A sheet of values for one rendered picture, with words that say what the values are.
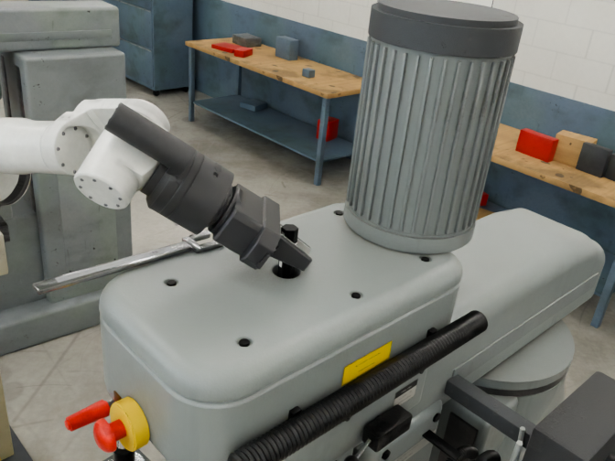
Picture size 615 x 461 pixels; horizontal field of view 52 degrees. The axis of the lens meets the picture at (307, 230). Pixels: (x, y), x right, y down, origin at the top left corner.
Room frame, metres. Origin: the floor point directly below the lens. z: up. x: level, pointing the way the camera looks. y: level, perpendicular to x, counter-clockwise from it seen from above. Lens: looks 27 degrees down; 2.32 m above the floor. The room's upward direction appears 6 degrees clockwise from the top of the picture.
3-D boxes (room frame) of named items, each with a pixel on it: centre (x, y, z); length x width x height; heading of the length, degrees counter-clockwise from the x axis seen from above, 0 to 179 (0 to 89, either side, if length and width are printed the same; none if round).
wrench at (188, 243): (0.68, 0.22, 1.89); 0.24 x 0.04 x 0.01; 133
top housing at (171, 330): (0.72, 0.01, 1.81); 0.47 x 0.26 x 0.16; 136
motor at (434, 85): (0.88, -0.15, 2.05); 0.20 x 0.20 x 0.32
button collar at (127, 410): (0.54, 0.18, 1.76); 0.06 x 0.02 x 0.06; 46
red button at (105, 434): (0.52, 0.20, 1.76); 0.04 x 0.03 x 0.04; 46
